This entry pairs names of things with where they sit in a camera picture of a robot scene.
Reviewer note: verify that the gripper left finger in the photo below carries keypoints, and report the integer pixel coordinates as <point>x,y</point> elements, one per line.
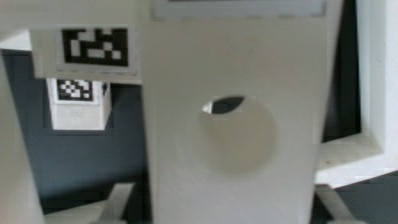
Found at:
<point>97,213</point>

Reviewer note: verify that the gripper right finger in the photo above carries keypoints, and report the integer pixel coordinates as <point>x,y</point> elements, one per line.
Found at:
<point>335,206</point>

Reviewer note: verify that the white leg block short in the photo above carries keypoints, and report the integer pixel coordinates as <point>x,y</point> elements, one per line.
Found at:
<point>81,104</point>

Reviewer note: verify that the white chair back frame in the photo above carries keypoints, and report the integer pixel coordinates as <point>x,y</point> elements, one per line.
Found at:
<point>262,84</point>

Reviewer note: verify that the white chair seat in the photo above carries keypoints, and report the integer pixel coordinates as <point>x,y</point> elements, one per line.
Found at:
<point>81,52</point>

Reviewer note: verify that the white U-shaped fence frame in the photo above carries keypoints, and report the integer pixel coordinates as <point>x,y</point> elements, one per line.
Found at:
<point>356,159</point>

